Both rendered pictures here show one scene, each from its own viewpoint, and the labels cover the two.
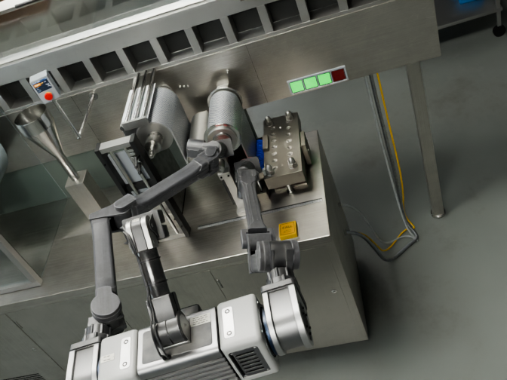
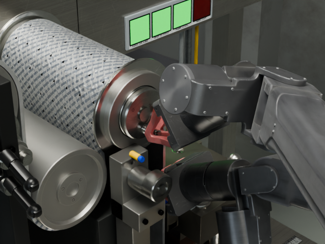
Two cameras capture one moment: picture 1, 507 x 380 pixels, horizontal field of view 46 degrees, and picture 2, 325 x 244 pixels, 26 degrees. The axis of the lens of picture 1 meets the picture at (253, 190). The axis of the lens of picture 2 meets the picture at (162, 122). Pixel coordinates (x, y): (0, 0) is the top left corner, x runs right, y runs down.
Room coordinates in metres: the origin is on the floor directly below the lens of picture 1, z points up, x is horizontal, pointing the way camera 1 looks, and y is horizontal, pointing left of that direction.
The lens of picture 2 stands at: (1.48, 0.76, 1.73)
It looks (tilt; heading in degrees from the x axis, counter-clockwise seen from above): 30 degrees down; 299
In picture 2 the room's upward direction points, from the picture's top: straight up
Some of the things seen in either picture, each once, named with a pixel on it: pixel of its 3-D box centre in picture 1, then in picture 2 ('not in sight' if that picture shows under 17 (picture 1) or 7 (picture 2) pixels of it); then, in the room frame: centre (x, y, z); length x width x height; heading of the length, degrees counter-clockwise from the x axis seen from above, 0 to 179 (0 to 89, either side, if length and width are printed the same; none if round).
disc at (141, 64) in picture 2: (222, 138); (134, 108); (1.94, 0.03, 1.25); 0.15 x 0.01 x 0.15; 73
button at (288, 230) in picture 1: (287, 230); not in sight; (1.66, -0.06, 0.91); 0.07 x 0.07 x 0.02; 73
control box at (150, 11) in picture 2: (317, 80); (170, 17); (2.13, -0.44, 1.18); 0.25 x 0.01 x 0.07; 73
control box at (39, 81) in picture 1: (44, 87); not in sight; (2.12, 0.54, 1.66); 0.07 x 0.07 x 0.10; 89
